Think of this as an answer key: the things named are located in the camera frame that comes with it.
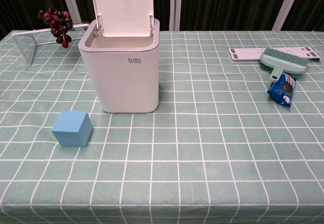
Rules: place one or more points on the dark curtain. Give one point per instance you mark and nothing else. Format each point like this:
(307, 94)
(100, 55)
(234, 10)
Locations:
(227, 4)

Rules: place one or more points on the white trash bin lid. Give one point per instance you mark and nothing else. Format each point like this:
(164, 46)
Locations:
(121, 82)

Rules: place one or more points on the blue cookie packet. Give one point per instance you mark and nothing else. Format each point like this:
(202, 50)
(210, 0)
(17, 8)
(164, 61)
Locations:
(281, 90)

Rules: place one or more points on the white frame post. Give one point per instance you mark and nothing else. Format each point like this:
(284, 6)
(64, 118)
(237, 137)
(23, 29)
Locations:
(174, 4)
(72, 1)
(286, 6)

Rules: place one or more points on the dark red grape bunch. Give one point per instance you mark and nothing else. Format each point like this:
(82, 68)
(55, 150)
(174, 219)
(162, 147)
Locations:
(57, 23)

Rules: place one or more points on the blue foam cube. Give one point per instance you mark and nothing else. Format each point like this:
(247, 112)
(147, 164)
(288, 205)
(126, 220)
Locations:
(72, 128)

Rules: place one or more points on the green checked tablecloth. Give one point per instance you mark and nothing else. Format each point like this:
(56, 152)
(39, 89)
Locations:
(192, 158)

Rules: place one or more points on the green hand brush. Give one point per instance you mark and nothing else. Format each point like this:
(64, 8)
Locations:
(283, 63)

